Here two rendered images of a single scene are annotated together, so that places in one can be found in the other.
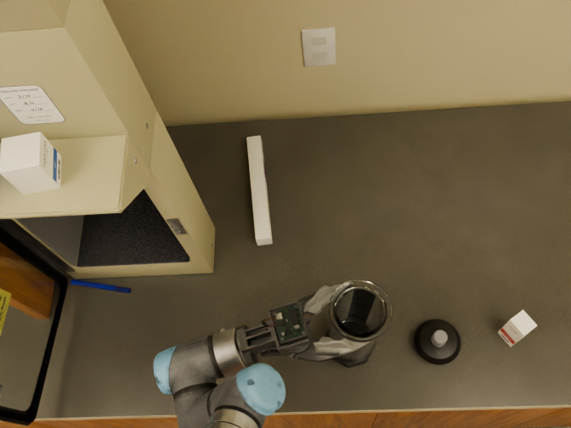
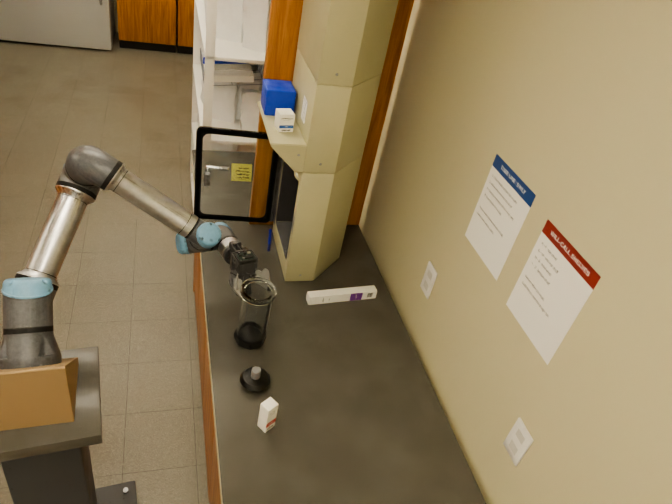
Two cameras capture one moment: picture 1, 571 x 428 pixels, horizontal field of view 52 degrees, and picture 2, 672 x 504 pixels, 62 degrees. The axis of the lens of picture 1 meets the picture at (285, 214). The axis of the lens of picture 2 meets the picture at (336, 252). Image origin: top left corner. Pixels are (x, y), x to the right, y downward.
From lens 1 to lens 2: 1.29 m
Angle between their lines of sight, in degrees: 44
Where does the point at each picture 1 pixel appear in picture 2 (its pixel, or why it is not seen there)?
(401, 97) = (433, 363)
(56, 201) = (272, 131)
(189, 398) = not seen: hidden behind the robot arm
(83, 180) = (282, 136)
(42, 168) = (280, 117)
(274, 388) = (209, 236)
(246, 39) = (416, 244)
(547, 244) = (339, 452)
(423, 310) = (276, 377)
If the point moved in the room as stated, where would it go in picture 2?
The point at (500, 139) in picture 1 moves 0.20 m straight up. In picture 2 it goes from (420, 426) to (439, 383)
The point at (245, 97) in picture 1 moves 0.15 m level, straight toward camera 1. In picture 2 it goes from (400, 280) to (366, 286)
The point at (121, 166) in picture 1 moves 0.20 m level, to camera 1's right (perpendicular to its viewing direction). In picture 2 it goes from (291, 143) to (315, 176)
